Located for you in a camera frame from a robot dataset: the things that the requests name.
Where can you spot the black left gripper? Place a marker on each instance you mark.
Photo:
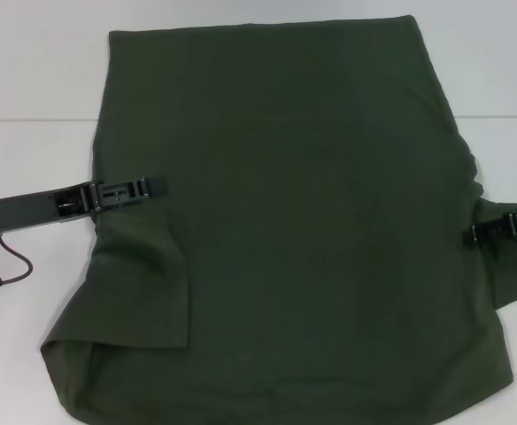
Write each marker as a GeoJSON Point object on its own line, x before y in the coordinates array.
{"type": "Point", "coordinates": [24, 210]}

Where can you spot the dark green t-shirt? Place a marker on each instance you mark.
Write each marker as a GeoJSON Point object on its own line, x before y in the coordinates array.
{"type": "Point", "coordinates": [285, 221]}

